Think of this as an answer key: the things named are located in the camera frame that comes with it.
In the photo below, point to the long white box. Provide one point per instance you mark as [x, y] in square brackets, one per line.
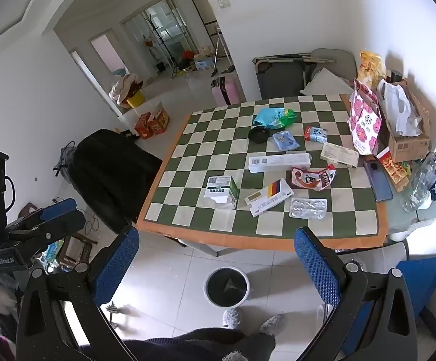
[280, 162]

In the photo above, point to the white green medicine box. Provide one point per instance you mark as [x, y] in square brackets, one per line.
[221, 191]

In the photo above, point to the blue plastic wrapper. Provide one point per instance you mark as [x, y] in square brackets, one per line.
[285, 140]

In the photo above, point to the black coat rack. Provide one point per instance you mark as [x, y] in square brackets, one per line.
[157, 45]

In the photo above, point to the dark smartphone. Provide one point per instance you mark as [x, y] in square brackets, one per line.
[377, 180]

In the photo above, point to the red yellow pastry tray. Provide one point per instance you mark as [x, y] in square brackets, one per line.
[394, 169]

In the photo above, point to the person's legs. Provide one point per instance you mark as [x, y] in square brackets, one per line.
[203, 346]

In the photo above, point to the white cushion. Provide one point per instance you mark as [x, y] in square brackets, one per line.
[326, 82]

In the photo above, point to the clear glass bottle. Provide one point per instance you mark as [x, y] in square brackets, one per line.
[424, 176]

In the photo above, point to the blue chair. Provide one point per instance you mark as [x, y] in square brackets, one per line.
[424, 282]

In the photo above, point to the green blue snack bag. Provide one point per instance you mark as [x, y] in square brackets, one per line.
[274, 116]

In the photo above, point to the tripod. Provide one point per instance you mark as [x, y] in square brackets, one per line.
[218, 52]

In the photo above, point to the small dumbbell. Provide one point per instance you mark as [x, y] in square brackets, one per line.
[115, 314]

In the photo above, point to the brown cardboard box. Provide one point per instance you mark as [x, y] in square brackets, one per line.
[409, 146]

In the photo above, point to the grey chair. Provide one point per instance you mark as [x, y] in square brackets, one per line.
[336, 60]

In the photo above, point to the black trash bin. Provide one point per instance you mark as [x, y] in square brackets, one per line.
[227, 287]

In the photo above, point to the pink flower paper bag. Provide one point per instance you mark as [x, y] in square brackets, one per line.
[364, 124]

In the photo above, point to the black cylinder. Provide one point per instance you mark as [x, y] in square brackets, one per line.
[396, 75]

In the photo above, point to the black chair with jacket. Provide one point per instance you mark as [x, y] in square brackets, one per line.
[112, 173]

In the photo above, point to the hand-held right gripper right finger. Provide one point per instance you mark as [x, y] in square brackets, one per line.
[315, 267]

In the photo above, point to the red white snack wrapper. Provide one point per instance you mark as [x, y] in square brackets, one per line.
[313, 178]

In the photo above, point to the white striped medicine box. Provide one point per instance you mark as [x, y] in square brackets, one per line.
[268, 197]

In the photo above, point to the silver blister pack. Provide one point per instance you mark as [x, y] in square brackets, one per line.
[308, 208]

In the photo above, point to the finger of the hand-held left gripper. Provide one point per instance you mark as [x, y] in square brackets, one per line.
[60, 226]
[58, 207]

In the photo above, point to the red cardboard box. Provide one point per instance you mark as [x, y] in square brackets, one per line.
[142, 128]
[158, 120]

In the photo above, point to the flat white box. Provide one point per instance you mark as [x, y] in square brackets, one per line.
[340, 154]

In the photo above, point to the wall switch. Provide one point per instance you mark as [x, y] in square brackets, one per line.
[224, 2]

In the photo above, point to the yellow snack bag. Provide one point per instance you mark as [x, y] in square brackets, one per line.
[370, 66]

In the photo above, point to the dark folded cot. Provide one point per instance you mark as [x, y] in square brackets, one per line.
[281, 77]

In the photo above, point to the small milk carton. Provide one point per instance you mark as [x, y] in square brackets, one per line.
[315, 134]

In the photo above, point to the white plastic bag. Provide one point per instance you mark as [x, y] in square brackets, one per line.
[396, 109]

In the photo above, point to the green white checkered table mat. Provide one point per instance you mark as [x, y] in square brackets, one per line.
[221, 120]

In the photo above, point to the pink suitcase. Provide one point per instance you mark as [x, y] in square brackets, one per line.
[226, 91]

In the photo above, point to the yellow bin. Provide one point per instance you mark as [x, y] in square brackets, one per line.
[135, 99]

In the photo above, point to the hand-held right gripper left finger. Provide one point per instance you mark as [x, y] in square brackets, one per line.
[117, 259]

